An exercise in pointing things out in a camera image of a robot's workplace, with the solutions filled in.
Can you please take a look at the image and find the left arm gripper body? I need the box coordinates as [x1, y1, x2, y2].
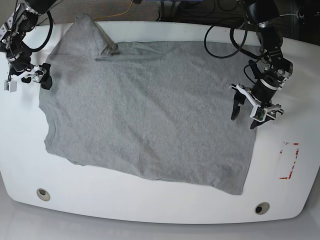
[229, 84, 284, 120]

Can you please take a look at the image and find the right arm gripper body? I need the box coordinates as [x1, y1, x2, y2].
[6, 65, 46, 83]

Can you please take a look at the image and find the grey t-shirt with black lettering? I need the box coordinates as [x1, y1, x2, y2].
[39, 15, 256, 195]

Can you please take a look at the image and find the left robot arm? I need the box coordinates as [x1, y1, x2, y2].
[223, 0, 293, 130]

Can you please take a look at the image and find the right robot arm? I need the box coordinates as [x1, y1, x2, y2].
[0, 0, 55, 93]

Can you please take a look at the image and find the red tape rectangle marking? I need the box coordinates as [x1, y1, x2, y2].
[276, 142, 300, 180]

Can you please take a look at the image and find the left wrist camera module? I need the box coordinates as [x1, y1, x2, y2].
[250, 105, 267, 123]

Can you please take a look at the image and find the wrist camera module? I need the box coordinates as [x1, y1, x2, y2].
[4, 80, 18, 93]
[250, 105, 267, 123]

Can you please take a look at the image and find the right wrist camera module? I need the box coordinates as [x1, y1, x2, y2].
[4, 80, 18, 93]

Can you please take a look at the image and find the right table cable grommet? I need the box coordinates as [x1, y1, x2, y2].
[254, 202, 270, 215]

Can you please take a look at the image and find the table cable grommet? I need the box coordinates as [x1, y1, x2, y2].
[36, 188, 51, 202]
[254, 202, 270, 215]

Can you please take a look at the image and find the yellow cable on floor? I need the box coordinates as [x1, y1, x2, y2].
[93, 0, 133, 22]

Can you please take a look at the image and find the left table cable grommet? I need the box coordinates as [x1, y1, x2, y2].
[36, 188, 51, 202]

